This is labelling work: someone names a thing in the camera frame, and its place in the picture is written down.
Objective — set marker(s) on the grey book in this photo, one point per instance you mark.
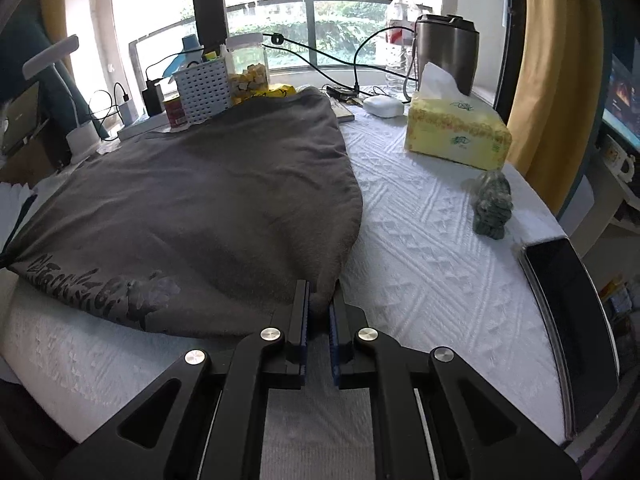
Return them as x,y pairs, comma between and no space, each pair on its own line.
344,112

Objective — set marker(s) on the yellow duck packet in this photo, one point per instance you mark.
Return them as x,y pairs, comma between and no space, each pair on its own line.
275,92

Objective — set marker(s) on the red yellow tin can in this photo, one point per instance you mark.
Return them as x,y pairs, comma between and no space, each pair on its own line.
175,112

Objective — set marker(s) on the cardboard box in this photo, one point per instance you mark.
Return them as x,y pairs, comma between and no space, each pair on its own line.
30,165

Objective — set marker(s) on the clear water bottle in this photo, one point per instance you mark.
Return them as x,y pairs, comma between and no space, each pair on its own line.
397,60

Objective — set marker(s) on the black smartphone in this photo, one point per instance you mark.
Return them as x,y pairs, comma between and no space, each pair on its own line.
570,320

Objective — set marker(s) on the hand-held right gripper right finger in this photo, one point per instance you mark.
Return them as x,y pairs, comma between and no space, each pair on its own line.
334,340

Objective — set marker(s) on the dark grey t-shirt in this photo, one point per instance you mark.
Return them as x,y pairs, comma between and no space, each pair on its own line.
210,200

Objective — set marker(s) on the steel thermos mug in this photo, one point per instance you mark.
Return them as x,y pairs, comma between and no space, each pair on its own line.
447,60

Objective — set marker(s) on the white desk lamp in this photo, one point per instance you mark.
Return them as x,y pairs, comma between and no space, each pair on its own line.
82,137

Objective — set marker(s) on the white earbuds case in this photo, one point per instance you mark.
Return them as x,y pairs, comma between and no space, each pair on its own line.
382,106

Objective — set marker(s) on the white power strip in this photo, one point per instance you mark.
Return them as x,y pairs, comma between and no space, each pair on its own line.
145,127

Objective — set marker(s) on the black window frame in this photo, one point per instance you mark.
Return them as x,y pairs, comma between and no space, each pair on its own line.
206,0

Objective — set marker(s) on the white garment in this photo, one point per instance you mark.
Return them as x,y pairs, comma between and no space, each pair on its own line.
12,205

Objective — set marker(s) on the balcony railing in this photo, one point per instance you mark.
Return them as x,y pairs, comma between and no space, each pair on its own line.
309,30

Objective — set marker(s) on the clear snack jar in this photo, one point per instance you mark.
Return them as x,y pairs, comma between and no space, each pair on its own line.
247,77

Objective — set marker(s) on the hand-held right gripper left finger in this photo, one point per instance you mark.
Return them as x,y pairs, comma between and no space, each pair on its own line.
301,320

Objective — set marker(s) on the yellow tissue box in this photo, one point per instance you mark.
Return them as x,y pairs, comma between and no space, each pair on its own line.
455,135

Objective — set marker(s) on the lit computer monitor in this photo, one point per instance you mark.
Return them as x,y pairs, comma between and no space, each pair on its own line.
625,100

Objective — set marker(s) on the white side table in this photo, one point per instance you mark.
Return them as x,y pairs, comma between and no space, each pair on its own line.
600,195

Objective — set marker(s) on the green stone figurine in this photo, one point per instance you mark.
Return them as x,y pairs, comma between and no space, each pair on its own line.
492,205

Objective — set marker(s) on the black charger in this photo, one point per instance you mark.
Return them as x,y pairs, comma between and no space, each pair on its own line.
152,100

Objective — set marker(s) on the blue plastic bottle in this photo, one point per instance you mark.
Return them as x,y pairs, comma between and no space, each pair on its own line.
187,47

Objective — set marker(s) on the white plastic basket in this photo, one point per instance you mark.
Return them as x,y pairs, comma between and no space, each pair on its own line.
202,90

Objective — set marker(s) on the white printed mug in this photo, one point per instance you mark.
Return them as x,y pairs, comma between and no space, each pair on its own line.
617,157

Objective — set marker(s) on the black tablet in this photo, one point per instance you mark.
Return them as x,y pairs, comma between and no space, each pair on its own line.
22,120

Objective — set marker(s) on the white charger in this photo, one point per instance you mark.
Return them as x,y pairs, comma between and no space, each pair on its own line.
126,112

